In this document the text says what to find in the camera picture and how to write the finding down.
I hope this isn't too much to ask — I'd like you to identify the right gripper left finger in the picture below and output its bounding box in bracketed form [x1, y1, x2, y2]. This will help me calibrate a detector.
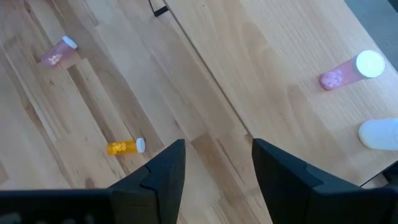
[108, 138, 187, 224]

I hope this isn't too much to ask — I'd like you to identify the pink pill bottle white cap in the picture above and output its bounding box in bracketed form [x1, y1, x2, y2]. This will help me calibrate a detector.
[39, 35, 78, 67]
[318, 49, 386, 91]

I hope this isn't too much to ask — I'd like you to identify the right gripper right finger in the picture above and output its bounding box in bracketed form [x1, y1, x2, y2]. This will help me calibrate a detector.
[251, 138, 363, 224]

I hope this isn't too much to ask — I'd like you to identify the white plastic pill bottle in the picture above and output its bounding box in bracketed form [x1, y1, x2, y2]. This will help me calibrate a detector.
[357, 117, 398, 151]

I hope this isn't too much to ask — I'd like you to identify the orange pill bottle white cap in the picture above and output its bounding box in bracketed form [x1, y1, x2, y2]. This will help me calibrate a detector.
[106, 137, 146, 156]

